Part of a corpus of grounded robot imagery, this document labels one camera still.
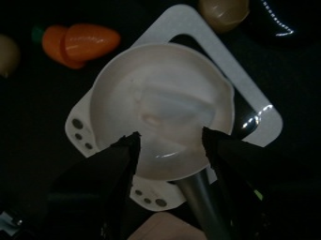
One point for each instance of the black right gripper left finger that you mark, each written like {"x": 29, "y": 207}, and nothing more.
{"x": 96, "y": 193}

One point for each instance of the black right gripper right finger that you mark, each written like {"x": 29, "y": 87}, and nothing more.
{"x": 258, "y": 187}

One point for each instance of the pale pink object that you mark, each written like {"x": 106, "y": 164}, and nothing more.
{"x": 167, "y": 228}

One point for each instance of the orange toy carrot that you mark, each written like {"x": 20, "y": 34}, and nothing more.
{"x": 83, "y": 42}

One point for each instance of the brown toy potato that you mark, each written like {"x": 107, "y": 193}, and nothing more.
{"x": 7, "y": 56}
{"x": 223, "y": 14}

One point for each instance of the black glossy dotted-edge object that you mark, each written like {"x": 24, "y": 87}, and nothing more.
{"x": 267, "y": 26}

